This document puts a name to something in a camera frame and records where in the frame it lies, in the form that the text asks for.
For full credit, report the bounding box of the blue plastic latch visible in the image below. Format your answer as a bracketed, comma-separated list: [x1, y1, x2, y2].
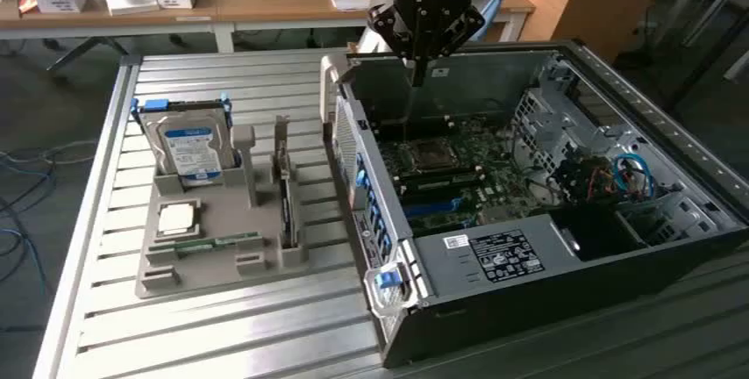
[374, 269, 401, 291]

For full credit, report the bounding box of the black wire bundle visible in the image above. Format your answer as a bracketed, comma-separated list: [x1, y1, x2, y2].
[553, 157, 616, 203]

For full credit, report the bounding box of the grey power supply unit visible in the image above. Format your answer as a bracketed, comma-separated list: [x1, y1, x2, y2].
[413, 214, 581, 299]

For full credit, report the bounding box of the hard disk with blue rails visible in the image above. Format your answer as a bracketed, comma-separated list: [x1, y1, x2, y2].
[131, 97, 237, 187]

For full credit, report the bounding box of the black open PC case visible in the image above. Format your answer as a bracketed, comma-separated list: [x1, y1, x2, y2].
[319, 37, 749, 369]

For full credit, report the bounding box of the wooden cabinet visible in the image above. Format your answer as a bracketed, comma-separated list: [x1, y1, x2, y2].
[502, 0, 684, 64]

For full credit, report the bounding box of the blue floor cable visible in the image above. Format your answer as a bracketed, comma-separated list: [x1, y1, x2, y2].
[0, 150, 54, 332]

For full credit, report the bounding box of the long expansion slot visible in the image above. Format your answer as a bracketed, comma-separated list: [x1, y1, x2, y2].
[403, 200, 468, 218]

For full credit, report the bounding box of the green RAM stick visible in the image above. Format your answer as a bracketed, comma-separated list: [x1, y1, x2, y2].
[148, 232, 262, 251]

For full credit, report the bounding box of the metal disk bay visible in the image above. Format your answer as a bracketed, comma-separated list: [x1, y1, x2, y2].
[613, 189, 725, 248]

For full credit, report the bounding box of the silver CPU chip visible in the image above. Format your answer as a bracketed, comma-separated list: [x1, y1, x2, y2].
[156, 204, 204, 235]

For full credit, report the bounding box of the metal CPU socket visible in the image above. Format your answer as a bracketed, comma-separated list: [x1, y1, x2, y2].
[403, 138, 461, 172]

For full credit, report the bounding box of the green motherboard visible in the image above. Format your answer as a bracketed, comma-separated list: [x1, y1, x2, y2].
[374, 118, 566, 235]

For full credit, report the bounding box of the grey parts rack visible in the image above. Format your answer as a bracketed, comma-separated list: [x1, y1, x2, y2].
[135, 125, 313, 299]

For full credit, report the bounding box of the grey card retention latch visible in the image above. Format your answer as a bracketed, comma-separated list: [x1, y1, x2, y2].
[319, 54, 355, 134]

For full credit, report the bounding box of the blue data wire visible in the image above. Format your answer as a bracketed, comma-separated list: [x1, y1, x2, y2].
[612, 153, 658, 203]

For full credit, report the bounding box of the grey floor cable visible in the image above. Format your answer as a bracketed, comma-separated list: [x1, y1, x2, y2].
[0, 139, 99, 165]

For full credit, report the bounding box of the wooden top desk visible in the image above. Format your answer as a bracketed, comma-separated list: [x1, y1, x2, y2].
[0, 0, 219, 42]
[217, 0, 537, 54]

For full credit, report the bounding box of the black chair base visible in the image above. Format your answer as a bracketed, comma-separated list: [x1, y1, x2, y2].
[44, 36, 130, 86]

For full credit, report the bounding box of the graphics card with metal bracket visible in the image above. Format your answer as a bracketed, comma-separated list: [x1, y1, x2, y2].
[271, 114, 299, 251]

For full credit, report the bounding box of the white table leg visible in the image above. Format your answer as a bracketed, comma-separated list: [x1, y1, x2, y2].
[723, 52, 749, 82]

